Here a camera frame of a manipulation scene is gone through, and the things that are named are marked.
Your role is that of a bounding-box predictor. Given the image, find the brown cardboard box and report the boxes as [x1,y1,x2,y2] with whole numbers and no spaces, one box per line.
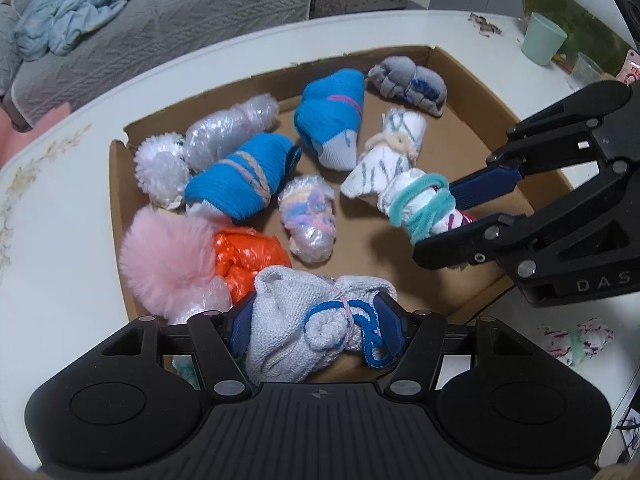
[109,45,573,385]

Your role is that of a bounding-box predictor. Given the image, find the clear bubble wrap bundle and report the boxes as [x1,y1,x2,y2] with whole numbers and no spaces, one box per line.
[167,277,234,327]

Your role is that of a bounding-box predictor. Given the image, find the white fluffy ball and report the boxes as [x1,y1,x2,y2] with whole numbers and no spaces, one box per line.
[134,132,192,209]

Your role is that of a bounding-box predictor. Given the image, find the grey covered sofa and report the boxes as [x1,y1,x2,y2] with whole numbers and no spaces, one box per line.
[0,0,361,133]

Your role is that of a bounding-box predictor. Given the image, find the pale green cup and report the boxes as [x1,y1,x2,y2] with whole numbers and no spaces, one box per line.
[521,11,568,66]

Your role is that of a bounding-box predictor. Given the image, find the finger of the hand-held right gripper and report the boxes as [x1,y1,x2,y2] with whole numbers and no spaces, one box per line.
[412,160,633,272]
[448,80,632,209]

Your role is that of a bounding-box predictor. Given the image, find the pink fluffy pompom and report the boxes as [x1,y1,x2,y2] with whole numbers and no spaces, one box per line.
[120,206,222,317]

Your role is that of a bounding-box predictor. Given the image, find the orange plastic bag bundle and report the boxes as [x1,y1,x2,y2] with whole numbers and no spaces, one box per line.
[214,227,294,302]

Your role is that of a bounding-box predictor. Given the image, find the pink plastic stool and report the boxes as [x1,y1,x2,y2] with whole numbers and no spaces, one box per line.
[0,102,71,161]

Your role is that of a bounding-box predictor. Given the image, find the grey sock bundle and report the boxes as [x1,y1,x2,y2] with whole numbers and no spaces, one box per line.
[369,56,449,119]

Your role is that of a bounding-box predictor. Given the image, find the blue sock with pink band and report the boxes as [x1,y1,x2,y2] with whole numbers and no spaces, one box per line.
[293,69,366,171]

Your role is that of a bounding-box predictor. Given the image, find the pink printed card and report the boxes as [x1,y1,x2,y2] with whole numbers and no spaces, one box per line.
[616,49,640,86]

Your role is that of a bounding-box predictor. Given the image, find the small pastel bubble wrap bundle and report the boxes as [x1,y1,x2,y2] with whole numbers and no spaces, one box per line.
[277,175,337,264]

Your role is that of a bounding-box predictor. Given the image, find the light blue blanket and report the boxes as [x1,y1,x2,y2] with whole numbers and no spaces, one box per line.
[15,0,141,56]

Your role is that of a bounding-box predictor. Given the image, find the dried leaf scraps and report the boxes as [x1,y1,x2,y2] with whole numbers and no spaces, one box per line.
[467,12,504,39]

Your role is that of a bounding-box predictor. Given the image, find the clear plastic cup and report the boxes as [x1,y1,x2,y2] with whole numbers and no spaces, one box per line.
[567,52,604,87]

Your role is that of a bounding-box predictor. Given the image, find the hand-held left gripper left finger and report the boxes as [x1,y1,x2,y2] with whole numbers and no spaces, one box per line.
[102,292,258,402]

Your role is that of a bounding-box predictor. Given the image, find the white knit sock blue trim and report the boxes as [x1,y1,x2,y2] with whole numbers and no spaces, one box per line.
[245,266,399,385]

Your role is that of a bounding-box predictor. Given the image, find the black cables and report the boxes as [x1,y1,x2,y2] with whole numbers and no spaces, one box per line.
[617,402,640,442]

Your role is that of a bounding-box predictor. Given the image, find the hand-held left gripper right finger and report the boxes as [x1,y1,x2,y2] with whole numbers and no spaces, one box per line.
[372,292,535,402]

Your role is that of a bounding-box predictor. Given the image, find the blue sock roll with rope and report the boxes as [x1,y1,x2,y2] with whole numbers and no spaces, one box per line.
[185,132,302,224]

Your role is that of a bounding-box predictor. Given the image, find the glass fishbowl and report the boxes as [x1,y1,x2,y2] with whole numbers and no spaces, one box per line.
[522,0,637,77]

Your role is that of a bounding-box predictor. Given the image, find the white bundle with teal cord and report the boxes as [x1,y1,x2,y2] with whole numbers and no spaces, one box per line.
[379,172,477,247]

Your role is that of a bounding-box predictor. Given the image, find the white sock with grey pattern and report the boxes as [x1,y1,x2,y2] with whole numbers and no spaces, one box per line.
[341,107,428,202]

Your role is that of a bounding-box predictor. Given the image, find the black appliance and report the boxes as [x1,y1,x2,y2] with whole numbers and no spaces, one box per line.
[611,0,640,53]

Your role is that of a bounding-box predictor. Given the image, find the large bubble wrap bundle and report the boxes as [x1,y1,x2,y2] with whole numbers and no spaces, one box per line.
[182,95,279,172]

